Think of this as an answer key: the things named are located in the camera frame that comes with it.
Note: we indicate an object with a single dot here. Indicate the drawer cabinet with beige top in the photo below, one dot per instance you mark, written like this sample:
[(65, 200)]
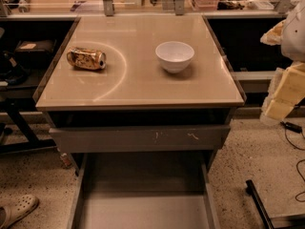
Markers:
[(133, 89)]

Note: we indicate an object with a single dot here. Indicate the open middle drawer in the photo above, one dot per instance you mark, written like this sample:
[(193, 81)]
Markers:
[(161, 190)]

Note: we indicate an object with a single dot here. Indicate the top drawer front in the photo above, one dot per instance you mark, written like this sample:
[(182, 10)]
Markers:
[(140, 138)]

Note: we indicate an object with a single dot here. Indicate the white bowl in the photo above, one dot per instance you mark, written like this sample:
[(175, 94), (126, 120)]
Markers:
[(174, 56)]

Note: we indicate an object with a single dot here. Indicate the small can on floor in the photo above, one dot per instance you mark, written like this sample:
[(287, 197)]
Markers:
[(66, 161)]

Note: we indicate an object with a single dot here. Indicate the black side table frame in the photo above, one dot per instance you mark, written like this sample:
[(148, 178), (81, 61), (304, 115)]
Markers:
[(14, 98)]

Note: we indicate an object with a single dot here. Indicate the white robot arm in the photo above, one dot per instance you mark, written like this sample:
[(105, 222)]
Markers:
[(292, 46)]

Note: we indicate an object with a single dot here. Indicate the white clog shoe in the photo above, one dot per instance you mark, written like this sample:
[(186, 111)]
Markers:
[(17, 210)]

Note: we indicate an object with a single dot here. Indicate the black metal bar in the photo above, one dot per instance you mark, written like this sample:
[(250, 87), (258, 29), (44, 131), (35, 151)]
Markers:
[(251, 190)]

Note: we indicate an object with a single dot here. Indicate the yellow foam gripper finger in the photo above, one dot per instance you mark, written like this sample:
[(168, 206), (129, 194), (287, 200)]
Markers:
[(289, 92), (274, 35)]

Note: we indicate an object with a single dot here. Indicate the black box on shelf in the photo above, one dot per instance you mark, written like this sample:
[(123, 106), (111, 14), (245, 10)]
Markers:
[(35, 54)]

